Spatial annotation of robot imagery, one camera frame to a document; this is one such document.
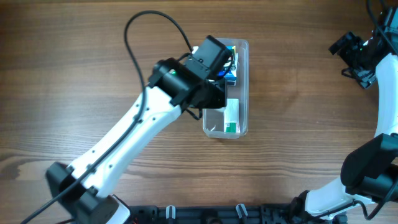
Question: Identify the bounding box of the white blue Hansaplast box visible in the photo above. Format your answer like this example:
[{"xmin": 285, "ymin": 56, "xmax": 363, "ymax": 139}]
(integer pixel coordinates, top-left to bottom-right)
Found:
[{"xmin": 224, "ymin": 53, "xmax": 239, "ymax": 86}]

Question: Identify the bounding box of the blue yellow VapoDrops box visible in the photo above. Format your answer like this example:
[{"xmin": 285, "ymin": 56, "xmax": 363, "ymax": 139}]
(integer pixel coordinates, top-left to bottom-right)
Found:
[{"xmin": 217, "ymin": 45, "xmax": 238, "ymax": 81}]

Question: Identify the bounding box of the white green medicine box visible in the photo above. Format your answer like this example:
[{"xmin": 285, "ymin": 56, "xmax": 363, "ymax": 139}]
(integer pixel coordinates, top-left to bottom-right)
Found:
[{"xmin": 223, "ymin": 98, "xmax": 240, "ymax": 133}]

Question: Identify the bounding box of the white spray bottle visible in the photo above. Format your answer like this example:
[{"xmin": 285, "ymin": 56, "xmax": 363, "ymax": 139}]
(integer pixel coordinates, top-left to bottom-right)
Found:
[{"xmin": 216, "ymin": 107, "xmax": 226, "ymax": 113}]

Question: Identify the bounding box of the green round-label box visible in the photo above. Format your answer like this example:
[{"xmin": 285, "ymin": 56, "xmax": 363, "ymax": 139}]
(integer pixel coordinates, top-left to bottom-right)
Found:
[{"xmin": 227, "ymin": 46, "xmax": 236, "ymax": 54}]

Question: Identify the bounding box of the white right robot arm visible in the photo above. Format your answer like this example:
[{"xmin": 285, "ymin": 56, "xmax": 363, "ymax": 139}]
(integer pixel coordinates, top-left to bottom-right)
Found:
[{"xmin": 286, "ymin": 1, "xmax": 397, "ymax": 223}]

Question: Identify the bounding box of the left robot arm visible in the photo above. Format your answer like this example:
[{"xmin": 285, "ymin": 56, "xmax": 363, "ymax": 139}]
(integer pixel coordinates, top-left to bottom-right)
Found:
[{"xmin": 46, "ymin": 35, "xmax": 233, "ymax": 223}]

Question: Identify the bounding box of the clear plastic container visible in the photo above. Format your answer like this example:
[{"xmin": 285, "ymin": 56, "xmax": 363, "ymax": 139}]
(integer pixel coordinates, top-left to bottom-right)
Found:
[{"xmin": 203, "ymin": 38, "xmax": 249, "ymax": 139}]

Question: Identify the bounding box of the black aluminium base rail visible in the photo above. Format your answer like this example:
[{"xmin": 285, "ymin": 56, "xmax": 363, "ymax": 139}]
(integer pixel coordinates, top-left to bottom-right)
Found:
[{"xmin": 129, "ymin": 203, "xmax": 348, "ymax": 224}]

